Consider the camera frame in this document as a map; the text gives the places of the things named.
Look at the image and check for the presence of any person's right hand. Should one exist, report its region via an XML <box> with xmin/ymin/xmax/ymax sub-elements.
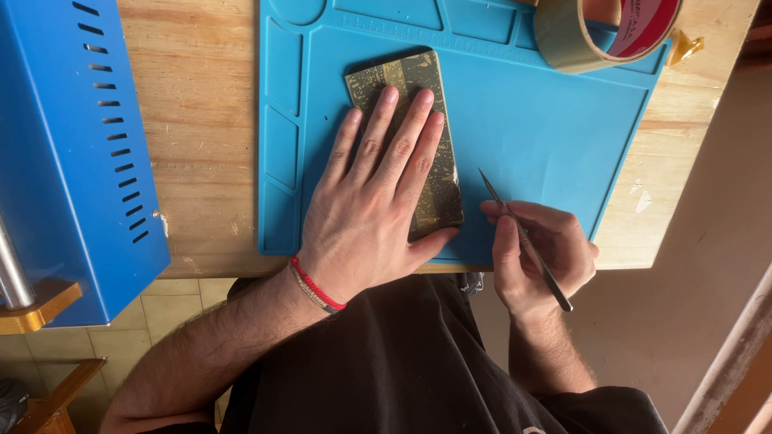
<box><xmin>479</xmin><ymin>200</ymin><xmax>600</xmax><ymax>320</ymax></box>

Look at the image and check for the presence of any person's left hand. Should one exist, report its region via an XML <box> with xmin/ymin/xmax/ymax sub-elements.
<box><xmin>296</xmin><ymin>86</ymin><xmax>460</xmax><ymax>303</ymax></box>

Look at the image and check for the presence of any thin metal spudger tool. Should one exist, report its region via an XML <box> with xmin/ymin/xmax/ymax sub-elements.
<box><xmin>478</xmin><ymin>168</ymin><xmax>574</xmax><ymax>313</ymax></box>

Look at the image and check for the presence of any phone with glue residue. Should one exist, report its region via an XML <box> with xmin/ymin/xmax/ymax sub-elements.
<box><xmin>344</xmin><ymin>50</ymin><xmax>465</xmax><ymax>242</ymax></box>

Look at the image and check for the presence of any blue silicone work mat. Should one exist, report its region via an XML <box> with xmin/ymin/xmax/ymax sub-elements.
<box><xmin>258</xmin><ymin>0</ymin><xmax>672</xmax><ymax>268</ymax></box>

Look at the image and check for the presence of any person's black clothing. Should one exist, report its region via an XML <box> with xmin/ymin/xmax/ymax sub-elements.
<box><xmin>139</xmin><ymin>272</ymin><xmax>670</xmax><ymax>434</ymax></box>

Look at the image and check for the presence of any wooden workbench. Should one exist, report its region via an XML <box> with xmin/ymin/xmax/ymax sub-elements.
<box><xmin>115</xmin><ymin>0</ymin><xmax>762</xmax><ymax>280</ymax></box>

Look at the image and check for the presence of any roll of clear packing tape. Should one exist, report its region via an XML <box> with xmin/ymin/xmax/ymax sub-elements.
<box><xmin>533</xmin><ymin>0</ymin><xmax>705</xmax><ymax>76</ymax></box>

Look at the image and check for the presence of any blue metal machine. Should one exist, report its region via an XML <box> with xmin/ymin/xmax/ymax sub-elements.
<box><xmin>0</xmin><ymin>0</ymin><xmax>172</xmax><ymax>336</ymax></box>

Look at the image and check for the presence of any wooden stool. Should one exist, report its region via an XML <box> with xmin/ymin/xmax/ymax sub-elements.
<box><xmin>0</xmin><ymin>357</ymin><xmax>108</xmax><ymax>434</ymax></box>

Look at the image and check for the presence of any red cord bracelet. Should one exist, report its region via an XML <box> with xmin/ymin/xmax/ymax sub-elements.
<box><xmin>290</xmin><ymin>256</ymin><xmax>347</xmax><ymax>312</ymax></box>

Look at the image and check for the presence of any beige braided bracelet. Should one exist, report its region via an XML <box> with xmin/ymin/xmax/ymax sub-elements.
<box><xmin>288</xmin><ymin>264</ymin><xmax>340</xmax><ymax>315</ymax></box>

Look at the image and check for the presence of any wooden rail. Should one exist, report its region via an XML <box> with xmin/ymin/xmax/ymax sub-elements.
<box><xmin>671</xmin><ymin>262</ymin><xmax>772</xmax><ymax>434</ymax></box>

